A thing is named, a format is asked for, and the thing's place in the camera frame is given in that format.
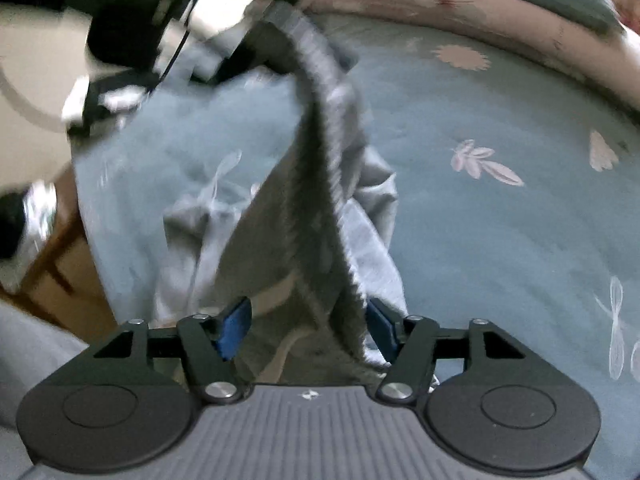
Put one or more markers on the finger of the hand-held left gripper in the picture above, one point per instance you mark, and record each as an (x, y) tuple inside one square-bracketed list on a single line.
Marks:
[(270, 30)]

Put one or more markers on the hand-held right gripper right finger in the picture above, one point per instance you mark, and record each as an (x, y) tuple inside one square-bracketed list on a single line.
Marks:
[(382, 332)]

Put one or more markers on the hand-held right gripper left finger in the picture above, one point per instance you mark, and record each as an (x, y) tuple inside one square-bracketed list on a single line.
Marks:
[(235, 330)]

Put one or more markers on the grey sweatpants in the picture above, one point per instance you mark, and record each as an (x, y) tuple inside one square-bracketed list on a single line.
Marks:
[(310, 200)]

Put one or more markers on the teal patterned bed sheet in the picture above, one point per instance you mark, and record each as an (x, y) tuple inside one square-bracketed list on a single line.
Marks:
[(500, 220)]

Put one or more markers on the wooden bedside cabinet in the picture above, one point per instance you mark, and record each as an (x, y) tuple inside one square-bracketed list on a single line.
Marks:
[(55, 270)]

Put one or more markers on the person's grey trouser leg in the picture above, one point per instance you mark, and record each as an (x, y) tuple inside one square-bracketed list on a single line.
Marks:
[(35, 360)]

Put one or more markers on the shiny silver wrapper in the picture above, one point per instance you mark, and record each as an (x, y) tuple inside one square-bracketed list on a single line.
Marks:
[(41, 207)]

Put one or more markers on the pink floral folded quilt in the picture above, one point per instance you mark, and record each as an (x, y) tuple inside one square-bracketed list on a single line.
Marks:
[(525, 25)]

